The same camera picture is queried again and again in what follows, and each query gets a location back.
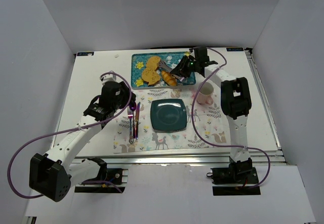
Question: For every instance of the dark teal square plate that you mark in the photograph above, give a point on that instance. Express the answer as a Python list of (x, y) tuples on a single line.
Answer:
[(168, 115)]

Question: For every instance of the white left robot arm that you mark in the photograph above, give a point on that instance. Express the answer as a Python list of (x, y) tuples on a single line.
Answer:
[(52, 174)]

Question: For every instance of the teal floral tray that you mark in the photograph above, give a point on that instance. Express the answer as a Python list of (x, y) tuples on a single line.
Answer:
[(139, 62)]

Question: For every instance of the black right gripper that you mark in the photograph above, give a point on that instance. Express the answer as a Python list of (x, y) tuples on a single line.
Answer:
[(180, 67)]

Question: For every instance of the purple iridescent spoon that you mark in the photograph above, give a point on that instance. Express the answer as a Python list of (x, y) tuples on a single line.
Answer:
[(133, 107)]

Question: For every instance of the purple iridescent fork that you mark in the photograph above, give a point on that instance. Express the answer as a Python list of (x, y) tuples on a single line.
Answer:
[(130, 117)]

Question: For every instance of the pink ceramic mug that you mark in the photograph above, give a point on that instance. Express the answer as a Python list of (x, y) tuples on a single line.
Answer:
[(205, 94)]

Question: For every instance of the iridescent table knife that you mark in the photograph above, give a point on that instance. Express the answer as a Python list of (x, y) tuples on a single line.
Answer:
[(136, 121)]

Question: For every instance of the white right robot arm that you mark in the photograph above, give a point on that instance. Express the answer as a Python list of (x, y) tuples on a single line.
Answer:
[(235, 100)]

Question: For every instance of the silver metal tongs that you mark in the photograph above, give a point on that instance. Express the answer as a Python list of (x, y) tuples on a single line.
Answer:
[(164, 66)]

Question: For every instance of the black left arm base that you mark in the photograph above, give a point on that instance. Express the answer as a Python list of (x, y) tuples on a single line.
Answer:
[(106, 181)]

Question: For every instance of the brown bread slice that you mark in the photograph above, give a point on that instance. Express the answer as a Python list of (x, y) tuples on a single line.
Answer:
[(150, 76), (152, 62)]

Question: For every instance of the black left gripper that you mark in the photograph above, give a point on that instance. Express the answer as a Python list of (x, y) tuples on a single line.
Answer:
[(130, 98)]

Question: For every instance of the orange striped croissant roll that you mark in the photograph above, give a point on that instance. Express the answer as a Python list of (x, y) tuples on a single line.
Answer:
[(168, 78)]

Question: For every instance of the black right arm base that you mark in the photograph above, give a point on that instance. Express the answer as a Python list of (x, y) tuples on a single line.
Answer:
[(226, 183)]

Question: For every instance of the animal print placemat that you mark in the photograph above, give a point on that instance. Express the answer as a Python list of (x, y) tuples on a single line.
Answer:
[(205, 123)]

